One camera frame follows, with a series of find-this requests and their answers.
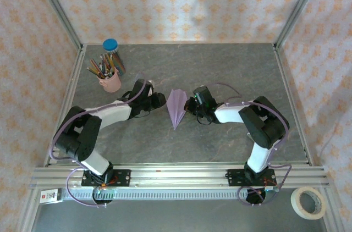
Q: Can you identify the pink pencil cup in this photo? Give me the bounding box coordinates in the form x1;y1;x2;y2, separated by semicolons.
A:
98;68;122;93

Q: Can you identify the aluminium frame bar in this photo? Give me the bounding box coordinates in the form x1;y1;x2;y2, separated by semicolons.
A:
15;189;42;232
320;189;343;232

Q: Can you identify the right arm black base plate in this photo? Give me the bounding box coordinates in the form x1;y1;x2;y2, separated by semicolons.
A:
227;168;277;187

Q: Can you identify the coloured pencil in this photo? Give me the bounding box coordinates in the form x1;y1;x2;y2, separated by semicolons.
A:
89;59;107;75
98;54;110;74
105;53;114;73
86;67;105;78

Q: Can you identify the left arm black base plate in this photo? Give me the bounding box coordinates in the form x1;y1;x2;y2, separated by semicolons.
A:
81;169;131;187

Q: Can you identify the aluminium frame post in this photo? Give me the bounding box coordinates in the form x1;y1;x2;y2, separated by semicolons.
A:
274;0;328;50
29;0;85;51

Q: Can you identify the masking tape roll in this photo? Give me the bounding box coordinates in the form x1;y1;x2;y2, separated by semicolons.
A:
290;186;327;220

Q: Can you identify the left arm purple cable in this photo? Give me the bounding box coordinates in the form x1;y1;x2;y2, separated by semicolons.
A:
50;71;155;208

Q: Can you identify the long aluminium mounting rail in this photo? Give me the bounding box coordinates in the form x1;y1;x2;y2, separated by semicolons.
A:
29;162;329;190

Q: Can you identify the clear pencil tube blue lid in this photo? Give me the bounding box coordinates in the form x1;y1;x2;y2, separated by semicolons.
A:
102;38;127;75

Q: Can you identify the slotted grey cable duct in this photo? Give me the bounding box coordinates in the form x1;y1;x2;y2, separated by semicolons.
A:
62;189;278;201

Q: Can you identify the aluminium table side rail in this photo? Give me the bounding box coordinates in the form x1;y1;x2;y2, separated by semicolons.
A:
45;46;86;167
273;45;314;167

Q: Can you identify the purple paper sheet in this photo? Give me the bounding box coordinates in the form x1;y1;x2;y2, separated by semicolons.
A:
166;89;189;131

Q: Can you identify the white label card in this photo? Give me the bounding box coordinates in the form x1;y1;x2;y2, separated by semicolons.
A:
39;189;63;204

